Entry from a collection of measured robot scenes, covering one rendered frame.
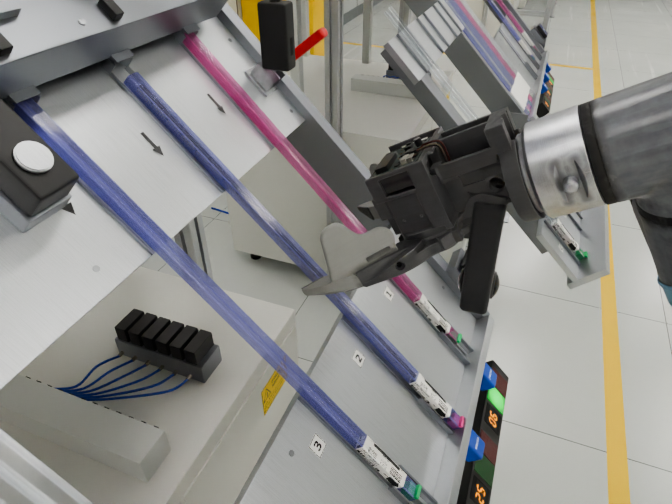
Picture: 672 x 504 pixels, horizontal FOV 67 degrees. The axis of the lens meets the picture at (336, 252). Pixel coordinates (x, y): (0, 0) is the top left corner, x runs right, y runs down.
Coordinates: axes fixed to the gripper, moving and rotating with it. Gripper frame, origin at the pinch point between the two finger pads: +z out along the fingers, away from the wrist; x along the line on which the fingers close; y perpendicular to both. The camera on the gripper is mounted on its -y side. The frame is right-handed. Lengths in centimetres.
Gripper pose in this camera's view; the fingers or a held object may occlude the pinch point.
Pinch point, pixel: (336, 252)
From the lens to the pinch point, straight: 50.9
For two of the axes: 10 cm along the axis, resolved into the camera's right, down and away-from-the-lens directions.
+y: -4.7, -8.0, -3.7
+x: -3.7, 5.6, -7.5
